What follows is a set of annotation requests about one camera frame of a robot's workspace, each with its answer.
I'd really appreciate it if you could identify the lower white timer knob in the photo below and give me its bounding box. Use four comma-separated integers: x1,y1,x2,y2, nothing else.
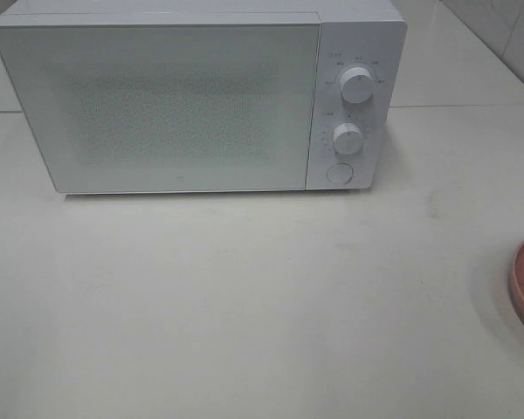
332,123,364,155

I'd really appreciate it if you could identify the white microwave door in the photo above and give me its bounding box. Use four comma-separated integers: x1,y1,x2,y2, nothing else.
0,24,319,194

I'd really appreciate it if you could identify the white microwave oven body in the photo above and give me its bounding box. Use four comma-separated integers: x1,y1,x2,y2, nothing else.
0,1,407,195

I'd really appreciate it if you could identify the upper white power knob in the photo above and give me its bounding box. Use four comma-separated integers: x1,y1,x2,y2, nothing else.
339,64,375,104

